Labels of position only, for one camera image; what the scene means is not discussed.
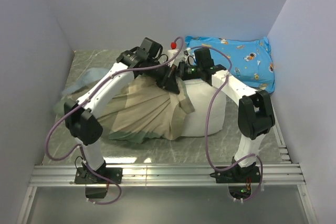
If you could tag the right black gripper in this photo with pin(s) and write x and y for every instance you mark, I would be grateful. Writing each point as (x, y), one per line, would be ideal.
(181, 70)

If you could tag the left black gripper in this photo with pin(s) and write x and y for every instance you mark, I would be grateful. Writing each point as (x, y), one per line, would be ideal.
(169, 82)

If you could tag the white pillow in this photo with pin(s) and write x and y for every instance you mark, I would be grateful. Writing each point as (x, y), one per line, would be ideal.
(200, 94)

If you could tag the grey-blue pillowcase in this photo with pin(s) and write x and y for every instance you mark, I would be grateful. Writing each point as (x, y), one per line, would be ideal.
(89, 76)

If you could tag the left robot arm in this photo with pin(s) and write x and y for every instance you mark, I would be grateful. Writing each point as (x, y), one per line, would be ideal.
(82, 115)

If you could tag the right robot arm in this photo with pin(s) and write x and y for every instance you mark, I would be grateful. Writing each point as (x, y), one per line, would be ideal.
(255, 112)

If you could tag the blue cartoon print pillow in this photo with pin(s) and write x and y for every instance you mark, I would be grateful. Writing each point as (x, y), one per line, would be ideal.
(251, 60)

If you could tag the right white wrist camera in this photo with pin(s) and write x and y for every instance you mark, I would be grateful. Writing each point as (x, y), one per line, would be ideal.
(189, 57)

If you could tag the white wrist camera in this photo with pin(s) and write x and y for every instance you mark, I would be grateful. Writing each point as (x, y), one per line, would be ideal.
(189, 57)
(173, 55)

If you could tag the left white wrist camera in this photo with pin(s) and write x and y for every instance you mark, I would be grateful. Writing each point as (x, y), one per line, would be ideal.
(173, 55)

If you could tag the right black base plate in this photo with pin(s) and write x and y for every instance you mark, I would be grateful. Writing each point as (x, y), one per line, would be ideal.
(243, 183)

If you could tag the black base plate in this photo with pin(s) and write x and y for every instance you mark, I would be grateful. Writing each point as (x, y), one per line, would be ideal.
(97, 183)
(243, 183)

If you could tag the right side aluminium rail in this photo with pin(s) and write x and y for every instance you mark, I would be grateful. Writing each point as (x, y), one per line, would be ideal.
(273, 147)

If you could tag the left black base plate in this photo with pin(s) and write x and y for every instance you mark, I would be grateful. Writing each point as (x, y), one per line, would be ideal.
(97, 183)

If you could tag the aluminium mounting rail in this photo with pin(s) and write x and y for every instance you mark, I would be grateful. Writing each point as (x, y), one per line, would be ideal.
(164, 175)

